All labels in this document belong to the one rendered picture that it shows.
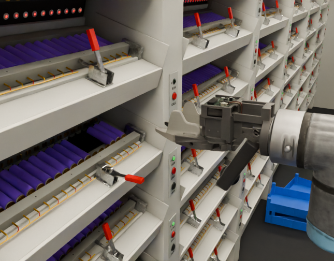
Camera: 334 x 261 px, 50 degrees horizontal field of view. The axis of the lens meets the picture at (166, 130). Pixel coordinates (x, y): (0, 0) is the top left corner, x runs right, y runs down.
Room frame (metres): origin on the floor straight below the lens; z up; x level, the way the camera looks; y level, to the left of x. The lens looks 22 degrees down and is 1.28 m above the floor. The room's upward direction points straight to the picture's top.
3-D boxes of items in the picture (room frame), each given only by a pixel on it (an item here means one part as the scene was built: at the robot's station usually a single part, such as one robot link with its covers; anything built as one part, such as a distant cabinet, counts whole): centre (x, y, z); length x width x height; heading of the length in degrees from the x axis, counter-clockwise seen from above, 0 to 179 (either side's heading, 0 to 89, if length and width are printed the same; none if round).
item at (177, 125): (0.61, -0.02, 1.05); 0.09 x 0.03 x 0.06; 70
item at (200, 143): (0.59, -0.06, 1.03); 0.09 x 0.05 x 0.02; 70
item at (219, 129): (0.58, -0.12, 1.06); 0.12 x 0.08 x 0.09; 62
